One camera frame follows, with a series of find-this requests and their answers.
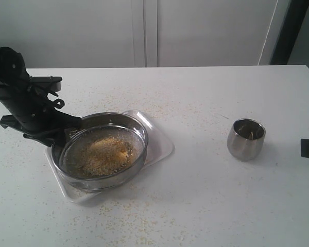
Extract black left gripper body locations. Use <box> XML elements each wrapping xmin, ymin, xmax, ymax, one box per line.
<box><xmin>0</xmin><ymin>84</ymin><xmax>67</xmax><ymax>145</ymax></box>

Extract round stainless steel sieve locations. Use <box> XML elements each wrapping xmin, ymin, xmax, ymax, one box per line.
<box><xmin>49</xmin><ymin>112</ymin><xmax>149</xmax><ymax>192</ymax></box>

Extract stainless steel cup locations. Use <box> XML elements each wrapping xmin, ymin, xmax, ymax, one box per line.
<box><xmin>227</xmin><ymin>118</ymin><xmax>266</xmax><ymax>162</ymax></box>

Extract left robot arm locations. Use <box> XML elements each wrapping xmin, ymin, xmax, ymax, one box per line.
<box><xmin>0</xmin><ymin>47</ymin><xmax>82</xmax><ymax>148</ymax></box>

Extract yellow grain mixture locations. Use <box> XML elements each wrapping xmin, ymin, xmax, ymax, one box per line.
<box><xmin>80</xmin><ymin>137</ymin><xmax>133</xmax><ymax>177</ymax></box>

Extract white plastic tray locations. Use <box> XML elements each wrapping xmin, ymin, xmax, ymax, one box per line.
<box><xmin>45</xmin><ymin>110</ymin><xmax>174</xmax><ymax>204</ymax></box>

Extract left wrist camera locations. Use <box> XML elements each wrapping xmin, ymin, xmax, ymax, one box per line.
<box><xmin>29</xmin><ymin>76</ymin><xmax>63</xmax><ymax>92</ymax></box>

